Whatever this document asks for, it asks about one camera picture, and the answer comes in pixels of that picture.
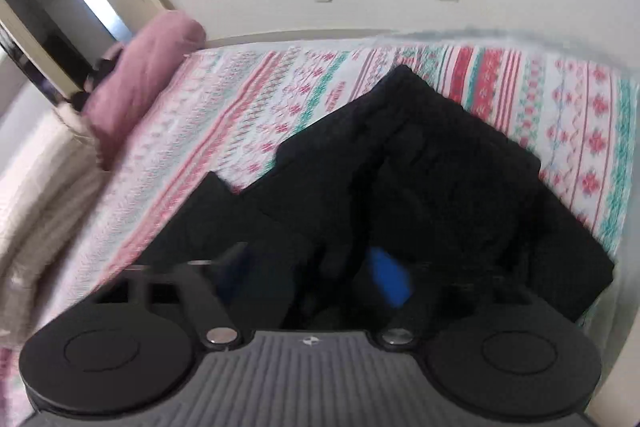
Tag pink blanket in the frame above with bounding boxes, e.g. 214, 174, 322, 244
80, 11, 207, 170

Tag patterned red green bedsheet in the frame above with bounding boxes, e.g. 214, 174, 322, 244
0, 29, 640, 427

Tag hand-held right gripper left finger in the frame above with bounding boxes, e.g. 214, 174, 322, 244
95, 241, 252, 352

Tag black pants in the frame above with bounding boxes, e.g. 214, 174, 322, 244
135, 64, 616, 343

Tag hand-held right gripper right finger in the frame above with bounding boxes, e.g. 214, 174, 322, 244
366, 246, 546, 352

